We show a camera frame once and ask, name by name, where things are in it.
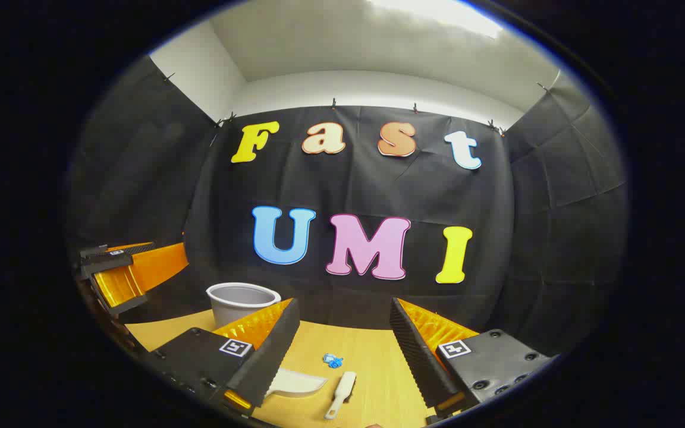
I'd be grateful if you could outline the grey plastic dustpan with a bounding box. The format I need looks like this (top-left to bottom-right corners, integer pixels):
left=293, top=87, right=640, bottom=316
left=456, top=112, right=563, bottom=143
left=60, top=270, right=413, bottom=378
left=265, top=367, right=329, bottom=399

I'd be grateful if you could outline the wooden desktop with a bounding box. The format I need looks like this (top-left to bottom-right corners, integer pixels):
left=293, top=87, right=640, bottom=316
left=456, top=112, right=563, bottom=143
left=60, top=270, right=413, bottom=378
left=125, top=309, right=481, bottom=428

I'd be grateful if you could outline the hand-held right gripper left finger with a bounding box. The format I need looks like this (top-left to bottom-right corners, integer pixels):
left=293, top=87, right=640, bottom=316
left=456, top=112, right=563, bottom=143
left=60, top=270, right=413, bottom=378
left=146, top=298, right=301, bottom=417

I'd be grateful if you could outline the grey plastic garbage bin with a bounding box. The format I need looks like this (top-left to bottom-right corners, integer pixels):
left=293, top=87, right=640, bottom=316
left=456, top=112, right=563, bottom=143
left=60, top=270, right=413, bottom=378
left=206, top=282, right=282, bottom=329

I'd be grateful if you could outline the small grey broom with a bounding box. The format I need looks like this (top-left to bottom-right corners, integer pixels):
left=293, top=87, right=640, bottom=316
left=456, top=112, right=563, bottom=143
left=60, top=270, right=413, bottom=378
left=323, top=371, right=358, bottom=421

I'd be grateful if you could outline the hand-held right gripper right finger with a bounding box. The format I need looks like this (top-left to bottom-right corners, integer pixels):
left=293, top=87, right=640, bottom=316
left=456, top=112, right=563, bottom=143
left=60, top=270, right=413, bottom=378
left=389, top=297, right=558, bottom=426

